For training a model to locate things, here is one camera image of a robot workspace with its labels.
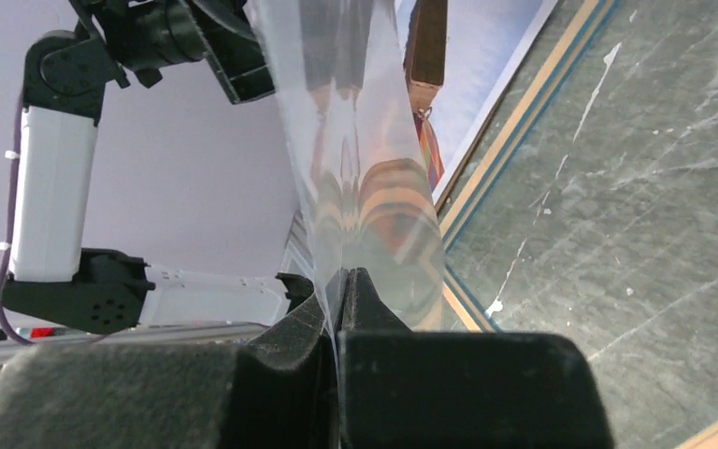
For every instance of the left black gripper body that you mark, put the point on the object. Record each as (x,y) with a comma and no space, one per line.
(213,31)

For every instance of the blue wooden picture frame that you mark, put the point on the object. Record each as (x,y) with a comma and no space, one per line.
(594,213)

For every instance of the hot air balloon photo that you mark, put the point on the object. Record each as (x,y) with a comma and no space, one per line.
(460,58)

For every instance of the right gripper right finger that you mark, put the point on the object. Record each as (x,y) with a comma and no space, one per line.
(400,388)

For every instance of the clear plastic sheet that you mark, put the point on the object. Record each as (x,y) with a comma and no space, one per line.
(365,197)

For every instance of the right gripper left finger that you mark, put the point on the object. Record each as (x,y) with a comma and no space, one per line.
(268,393)

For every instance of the brown frame backing board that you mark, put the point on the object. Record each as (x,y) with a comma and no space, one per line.
(467,166)

